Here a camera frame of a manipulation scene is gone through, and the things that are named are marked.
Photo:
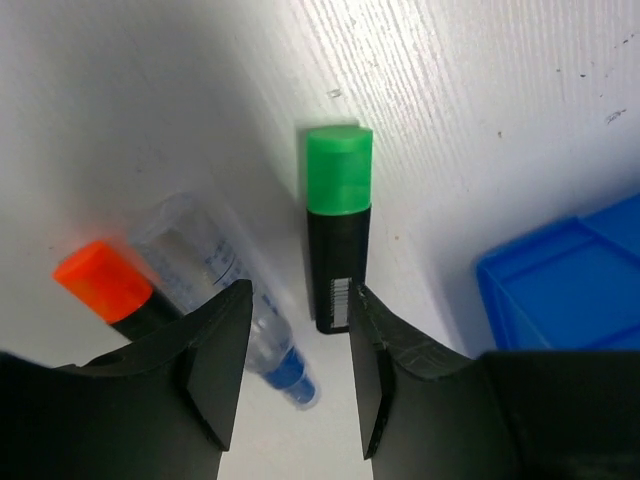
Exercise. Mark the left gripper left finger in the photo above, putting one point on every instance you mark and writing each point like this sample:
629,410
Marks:
162,407

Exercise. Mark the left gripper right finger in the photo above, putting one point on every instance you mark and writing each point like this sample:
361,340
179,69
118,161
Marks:
428,412

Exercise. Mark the orange capped black highlighter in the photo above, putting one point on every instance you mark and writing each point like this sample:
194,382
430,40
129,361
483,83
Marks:
111,287

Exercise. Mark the green capped black highlighter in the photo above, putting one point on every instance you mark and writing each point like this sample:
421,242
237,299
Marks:
339,185

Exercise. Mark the blue plastic divided bin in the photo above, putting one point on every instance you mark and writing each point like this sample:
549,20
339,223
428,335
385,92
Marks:
573,285

